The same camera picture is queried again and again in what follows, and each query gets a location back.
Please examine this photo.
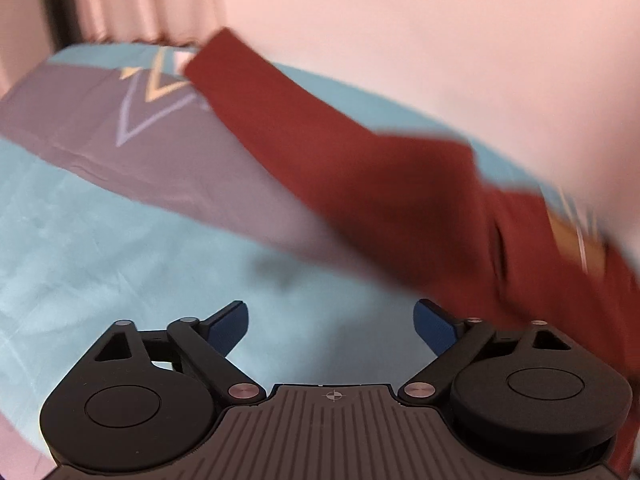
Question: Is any pink curtain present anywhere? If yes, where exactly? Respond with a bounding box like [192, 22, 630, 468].
[67, 0, 231, 47]

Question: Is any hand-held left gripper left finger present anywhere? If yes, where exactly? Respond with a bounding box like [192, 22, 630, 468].
[80, 300, 267, 403]

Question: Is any blue and grey bed sheet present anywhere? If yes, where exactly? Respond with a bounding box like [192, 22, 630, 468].
[0, 42, 640, 480]

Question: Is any dark red garment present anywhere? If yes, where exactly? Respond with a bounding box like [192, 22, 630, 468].
[182, 27, 640, 477]

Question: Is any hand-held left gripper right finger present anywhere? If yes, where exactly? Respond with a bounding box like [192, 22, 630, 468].
[397, 298, 583, 403]

